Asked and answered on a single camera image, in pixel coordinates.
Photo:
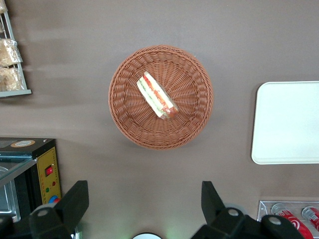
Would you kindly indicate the clear bag of snacks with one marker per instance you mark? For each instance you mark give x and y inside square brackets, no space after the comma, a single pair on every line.
[8,52]
[2,6]
[10,79]

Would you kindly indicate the steel warmer pan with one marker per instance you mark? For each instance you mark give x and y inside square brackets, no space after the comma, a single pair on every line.
[7,199]

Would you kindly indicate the black yellow food warmer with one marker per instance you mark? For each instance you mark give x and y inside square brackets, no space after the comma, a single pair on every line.
[48,159]

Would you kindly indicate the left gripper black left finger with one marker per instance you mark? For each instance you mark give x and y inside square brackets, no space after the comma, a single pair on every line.
[64,211]

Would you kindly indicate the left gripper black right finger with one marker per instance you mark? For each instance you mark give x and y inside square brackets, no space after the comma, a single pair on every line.
[219,219]

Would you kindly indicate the red cola bottle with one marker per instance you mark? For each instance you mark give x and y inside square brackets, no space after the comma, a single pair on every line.
[312,215]
[296,224]

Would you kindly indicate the large brown wicker basket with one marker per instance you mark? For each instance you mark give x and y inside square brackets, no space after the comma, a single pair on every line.
[189,82]

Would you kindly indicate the beige plastic tray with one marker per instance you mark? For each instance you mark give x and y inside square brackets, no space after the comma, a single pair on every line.
[286,124]

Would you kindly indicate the triangle sandwich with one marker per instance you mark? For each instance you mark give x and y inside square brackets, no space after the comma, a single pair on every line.
[157,95]

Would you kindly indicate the tray of packaged snacks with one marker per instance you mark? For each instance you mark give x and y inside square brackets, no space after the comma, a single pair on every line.
[15,93]

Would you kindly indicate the clear acrylic bottle rack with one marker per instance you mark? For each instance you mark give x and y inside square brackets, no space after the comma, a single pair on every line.
[264,209]

